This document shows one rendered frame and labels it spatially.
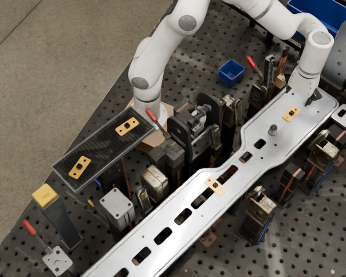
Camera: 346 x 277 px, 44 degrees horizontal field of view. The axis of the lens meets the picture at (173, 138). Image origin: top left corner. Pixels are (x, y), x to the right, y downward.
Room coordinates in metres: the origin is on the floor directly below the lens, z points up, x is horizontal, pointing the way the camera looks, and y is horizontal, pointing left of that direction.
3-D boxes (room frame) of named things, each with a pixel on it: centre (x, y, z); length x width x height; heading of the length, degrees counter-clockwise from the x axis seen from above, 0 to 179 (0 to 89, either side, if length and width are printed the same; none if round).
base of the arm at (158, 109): (1.16, 0.12, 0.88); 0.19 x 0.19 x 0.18
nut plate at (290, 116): (1.02, -0.49, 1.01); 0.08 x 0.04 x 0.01; 134
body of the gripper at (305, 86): (1.02, -0.49, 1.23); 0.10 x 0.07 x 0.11; 44
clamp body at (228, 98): (1.04, -0.23, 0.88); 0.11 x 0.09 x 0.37; 44
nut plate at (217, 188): (0.69, -0.16, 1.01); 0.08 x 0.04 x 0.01; 44
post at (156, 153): (0.78, 0.06, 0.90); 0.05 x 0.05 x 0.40; 44
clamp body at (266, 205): (0.61, -0.32, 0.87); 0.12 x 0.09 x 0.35; 44
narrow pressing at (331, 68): (1.20, -0.69, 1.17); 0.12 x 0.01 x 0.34; 44
